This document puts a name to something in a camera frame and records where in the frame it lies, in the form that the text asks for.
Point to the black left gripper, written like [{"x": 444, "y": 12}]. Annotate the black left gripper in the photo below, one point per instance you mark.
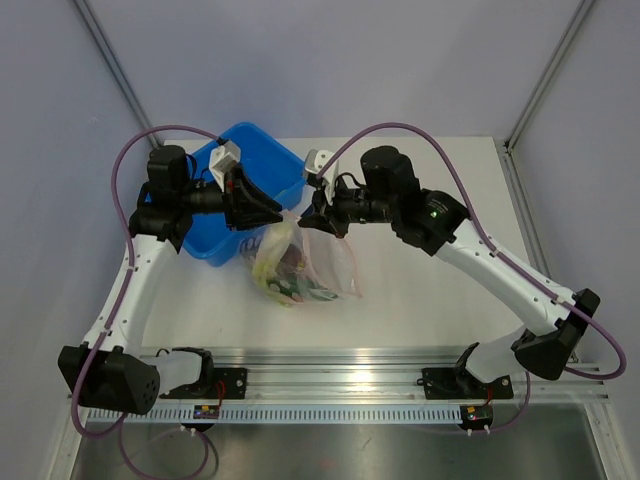
[{"x": 244, "y": 205}]

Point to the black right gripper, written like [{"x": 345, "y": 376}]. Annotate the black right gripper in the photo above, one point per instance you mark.
[{"x": 323, "y": 216}]

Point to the white green leek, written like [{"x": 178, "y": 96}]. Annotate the white green leek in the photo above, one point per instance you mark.
[{"x": 274, "y": 243}]

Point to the clear pink-dotted zip bag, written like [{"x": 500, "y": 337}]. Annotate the clear pink-dotted zip bag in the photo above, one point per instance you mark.
[{"x": 330, "y": 261}]

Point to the dark red onion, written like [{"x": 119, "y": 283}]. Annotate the dark red onion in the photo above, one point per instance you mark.
[{"x": 293, "y": 258}]

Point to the green cucumber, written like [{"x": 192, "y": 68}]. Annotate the green cucumber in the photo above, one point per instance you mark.
[{"x": 310, "y": 291}]

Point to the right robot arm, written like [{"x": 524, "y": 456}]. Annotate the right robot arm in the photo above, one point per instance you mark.
[{"x": 439, "y": 225}]

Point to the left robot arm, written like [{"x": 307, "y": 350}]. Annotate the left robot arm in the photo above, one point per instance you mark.
[{"x": 154, "y": 234}]

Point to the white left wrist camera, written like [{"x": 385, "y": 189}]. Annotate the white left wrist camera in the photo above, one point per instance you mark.
[{"x": 222, "y": 159}]

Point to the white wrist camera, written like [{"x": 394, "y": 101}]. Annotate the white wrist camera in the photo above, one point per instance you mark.
[
  {"x": 321, "y": 173},
  {"x": 222, "y": 159}
]

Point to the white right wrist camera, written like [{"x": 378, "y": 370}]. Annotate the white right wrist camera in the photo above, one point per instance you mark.
[{"x": 321, "y": 173}]

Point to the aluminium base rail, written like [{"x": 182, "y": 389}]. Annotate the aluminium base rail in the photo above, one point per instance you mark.
[{"x": 350, "y": 372}]

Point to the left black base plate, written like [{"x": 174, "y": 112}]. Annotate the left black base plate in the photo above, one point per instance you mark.
[{"x": 228, "y": 382}]

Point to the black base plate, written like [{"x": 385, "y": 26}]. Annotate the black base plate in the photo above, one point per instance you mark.
[
  {"x": 228, "y": 382},
  {"x": 448, "y": 383}
]

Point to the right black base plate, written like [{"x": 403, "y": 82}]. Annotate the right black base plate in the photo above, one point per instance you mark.
[{"x": 448, "y": 383}]

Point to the white slotted cable duct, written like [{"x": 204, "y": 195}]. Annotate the white slotted cable duct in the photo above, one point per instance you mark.
[{"x": 244, "y": 413}]

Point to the right side aluminium rail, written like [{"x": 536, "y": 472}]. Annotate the right side aluminium rail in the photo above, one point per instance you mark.
[{"x": 524, "y": 216}]

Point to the left aluminium frame post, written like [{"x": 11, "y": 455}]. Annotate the left aluminium frame post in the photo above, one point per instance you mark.
[{"x": 99, "y": 37}]

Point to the aluminium frame post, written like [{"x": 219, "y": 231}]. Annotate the aluminium frame post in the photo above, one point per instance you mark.
[
  {"x": 99, "y": 37},
  {"x": 551, "y": 69}
]

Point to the right aluminium frame post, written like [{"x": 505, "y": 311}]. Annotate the right aluminium frame post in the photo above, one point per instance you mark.
[{"x": 551, "y": 69}]

